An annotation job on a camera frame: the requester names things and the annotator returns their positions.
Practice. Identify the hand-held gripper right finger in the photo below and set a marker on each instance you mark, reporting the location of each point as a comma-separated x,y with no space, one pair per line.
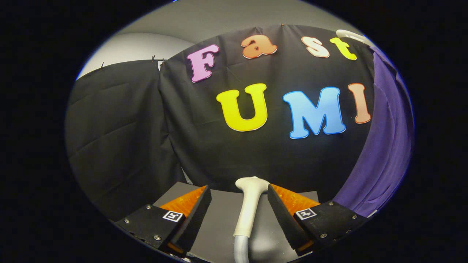
285,219

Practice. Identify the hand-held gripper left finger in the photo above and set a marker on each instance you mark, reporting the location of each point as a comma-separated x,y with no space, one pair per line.
195,217

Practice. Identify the white garment steamer nozzle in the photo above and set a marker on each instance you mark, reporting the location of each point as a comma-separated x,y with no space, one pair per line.
248,204

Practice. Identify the white plastic clothes hanger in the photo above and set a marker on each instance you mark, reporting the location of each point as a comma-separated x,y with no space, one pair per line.
351,34

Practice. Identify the grey cabinet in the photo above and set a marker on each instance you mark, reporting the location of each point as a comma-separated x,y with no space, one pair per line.
219,226

